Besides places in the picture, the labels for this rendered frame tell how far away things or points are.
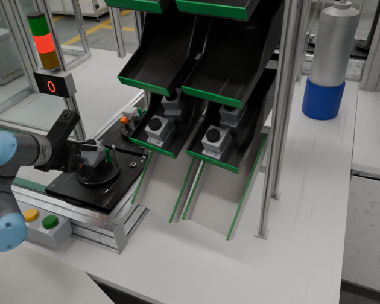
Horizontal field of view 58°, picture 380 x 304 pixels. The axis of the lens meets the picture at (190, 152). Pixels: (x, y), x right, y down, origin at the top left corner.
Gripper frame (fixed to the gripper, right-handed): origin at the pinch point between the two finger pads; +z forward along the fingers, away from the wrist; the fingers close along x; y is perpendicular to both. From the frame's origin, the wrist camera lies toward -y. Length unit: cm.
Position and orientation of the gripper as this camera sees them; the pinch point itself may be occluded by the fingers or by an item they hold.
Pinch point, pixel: (93, 145)
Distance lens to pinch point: 106.9
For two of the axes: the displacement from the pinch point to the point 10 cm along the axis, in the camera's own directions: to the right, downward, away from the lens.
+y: -2.0, 9.8, 0.5
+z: 3.5, 0.2, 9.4
